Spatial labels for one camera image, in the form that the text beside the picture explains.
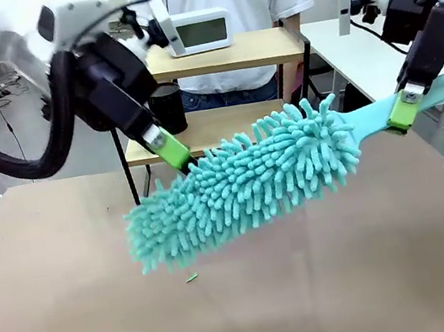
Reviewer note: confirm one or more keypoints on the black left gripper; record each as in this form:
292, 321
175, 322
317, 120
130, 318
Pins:
110, 61

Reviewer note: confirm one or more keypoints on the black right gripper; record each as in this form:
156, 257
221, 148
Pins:
412, 2

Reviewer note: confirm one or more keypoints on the turquoise microfibre duster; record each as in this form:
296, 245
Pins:
249, 178

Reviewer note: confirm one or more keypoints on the wooden two-tier shelf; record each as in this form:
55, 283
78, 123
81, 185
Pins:
126, 169

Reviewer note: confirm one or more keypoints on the wooden shelf board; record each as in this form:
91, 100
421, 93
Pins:
230, 60
220, 128

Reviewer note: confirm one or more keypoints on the black cup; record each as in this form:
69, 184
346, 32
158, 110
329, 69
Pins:
169, 106

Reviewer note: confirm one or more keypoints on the white background table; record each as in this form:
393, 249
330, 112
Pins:
330, 45

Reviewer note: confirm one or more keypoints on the white digital clock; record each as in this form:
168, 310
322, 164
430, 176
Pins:
205, 28

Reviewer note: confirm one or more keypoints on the small green scrap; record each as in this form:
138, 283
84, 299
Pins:
192, 278

